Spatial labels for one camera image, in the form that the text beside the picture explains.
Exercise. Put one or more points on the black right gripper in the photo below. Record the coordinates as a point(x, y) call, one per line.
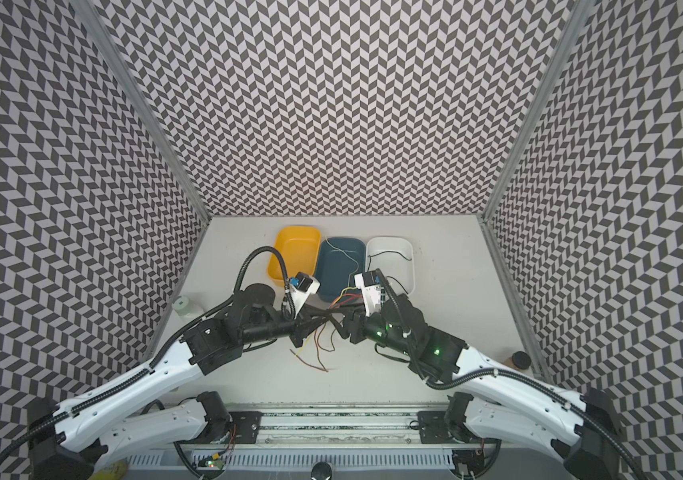
point(352, 324)

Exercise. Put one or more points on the aluminium corner post right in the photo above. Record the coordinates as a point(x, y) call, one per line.
point(575, 25)

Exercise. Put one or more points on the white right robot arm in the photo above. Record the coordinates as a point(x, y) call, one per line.
point(488, 398)

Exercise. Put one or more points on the white plastic bin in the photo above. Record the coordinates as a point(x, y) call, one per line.
point(394, 256)

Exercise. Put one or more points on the aluminium corner post left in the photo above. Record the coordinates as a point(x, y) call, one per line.
point(99, 34)

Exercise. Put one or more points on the clear jar white lid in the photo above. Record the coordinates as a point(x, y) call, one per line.
point(187, 309)

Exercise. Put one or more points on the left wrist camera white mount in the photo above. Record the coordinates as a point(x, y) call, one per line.
point(302, 287)

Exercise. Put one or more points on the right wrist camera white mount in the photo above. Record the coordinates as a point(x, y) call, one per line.
point(372, 291)

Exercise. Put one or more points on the brown jar black lid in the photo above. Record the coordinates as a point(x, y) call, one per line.
point(520, 361)

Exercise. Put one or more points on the teal plastic bin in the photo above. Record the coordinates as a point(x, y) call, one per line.
point(339, 259)

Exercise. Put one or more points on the yellow plastic bin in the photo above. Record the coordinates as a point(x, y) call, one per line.
point(299, 246)

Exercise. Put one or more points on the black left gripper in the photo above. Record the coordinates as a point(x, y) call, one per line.
point(305, 323)

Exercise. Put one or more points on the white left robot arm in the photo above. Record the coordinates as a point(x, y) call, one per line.
point(77, 437)

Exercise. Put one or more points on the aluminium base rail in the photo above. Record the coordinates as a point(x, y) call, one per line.
point(408, 437)

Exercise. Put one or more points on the aluminium corner post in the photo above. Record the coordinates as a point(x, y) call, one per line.
point(99, 34)
point(575, 25)

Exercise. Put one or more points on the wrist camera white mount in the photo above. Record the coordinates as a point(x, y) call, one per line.
point(372, 291)
point(302, 287)

